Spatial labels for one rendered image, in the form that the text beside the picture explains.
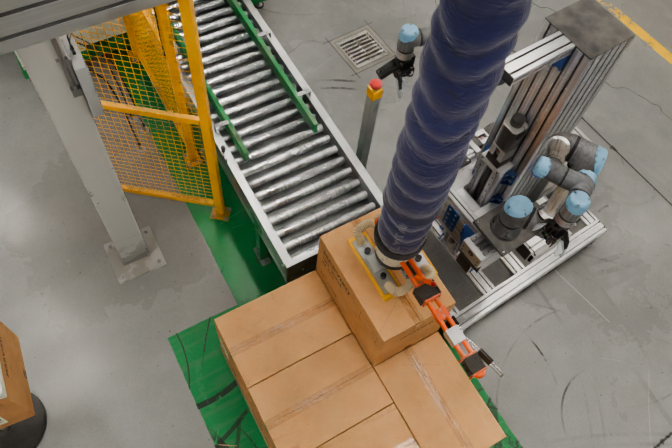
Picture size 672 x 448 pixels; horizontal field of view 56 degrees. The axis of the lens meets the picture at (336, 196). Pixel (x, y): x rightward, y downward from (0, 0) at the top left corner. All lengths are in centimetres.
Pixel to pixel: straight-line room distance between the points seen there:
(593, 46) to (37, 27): 202
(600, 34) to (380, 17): 300
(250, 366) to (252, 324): 22
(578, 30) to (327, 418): 205
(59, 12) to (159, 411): 302
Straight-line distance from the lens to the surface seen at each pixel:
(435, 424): 330
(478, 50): 169
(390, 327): 296
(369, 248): 292
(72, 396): 398
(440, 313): 275
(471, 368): 270
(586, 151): 278
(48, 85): 279
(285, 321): 335
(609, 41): 266
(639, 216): 490
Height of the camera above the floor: 371
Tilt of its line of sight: 59 degrees down
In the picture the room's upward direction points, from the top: 8 degrees clockwise
